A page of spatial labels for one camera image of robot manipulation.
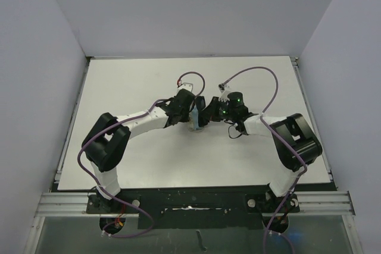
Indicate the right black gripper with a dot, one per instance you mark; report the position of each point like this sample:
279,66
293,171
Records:
210,113

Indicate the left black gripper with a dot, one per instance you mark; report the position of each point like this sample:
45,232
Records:
185,118

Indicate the blue cleaning cloth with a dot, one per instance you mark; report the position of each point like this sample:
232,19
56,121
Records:
194,117

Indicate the patterned glasses case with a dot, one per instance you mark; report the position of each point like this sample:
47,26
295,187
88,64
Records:
190,125

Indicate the black sunglasses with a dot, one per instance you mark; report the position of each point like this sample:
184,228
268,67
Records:
200,103

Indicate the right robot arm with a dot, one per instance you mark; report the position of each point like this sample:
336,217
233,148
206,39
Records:
296,144

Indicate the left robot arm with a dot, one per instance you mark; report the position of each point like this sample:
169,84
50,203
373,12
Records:
106,142

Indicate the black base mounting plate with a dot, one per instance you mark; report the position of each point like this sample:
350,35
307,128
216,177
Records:
196,207

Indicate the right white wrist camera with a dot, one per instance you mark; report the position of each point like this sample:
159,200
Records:
225,91

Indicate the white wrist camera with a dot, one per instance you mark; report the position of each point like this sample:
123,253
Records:
185,85
225,91

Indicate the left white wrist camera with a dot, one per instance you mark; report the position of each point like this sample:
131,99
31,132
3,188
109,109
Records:
185,85

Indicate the aluminium frame rail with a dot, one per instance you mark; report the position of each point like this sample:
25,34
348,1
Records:
310,203

